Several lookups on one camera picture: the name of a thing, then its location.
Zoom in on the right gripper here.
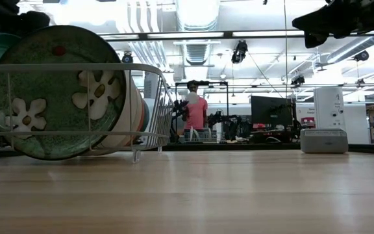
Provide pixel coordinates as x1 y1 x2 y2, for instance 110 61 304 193
292 0 374 49

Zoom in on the grey wire dish rack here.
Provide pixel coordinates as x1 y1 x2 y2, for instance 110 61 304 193
0 63 175 164

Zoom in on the green floral ceramic plate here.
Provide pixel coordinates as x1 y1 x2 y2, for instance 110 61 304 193
0 25 127 161

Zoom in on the cream plate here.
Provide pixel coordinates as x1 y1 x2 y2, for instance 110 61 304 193
88 70 140 157

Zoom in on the small teal plate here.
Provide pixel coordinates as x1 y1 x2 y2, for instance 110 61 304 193
140 98 151 141

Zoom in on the white box device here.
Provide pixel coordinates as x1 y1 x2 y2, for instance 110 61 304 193
313 86 346 130

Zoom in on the black monitor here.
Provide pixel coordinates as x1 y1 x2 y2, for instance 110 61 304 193
251 95 297 131

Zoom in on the small grey white box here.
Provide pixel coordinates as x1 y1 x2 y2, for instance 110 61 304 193
299 127 349 155

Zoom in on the black ceiling camera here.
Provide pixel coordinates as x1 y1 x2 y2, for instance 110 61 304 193
291 74 306 88
121 51 134 65
353 50 369 62
231 40 249 64

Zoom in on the black aluminium table frame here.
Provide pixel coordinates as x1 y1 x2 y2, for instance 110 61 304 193
160 142 374 152

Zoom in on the background wire dish rack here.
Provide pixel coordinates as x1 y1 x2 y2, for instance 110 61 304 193
182 127 219 144

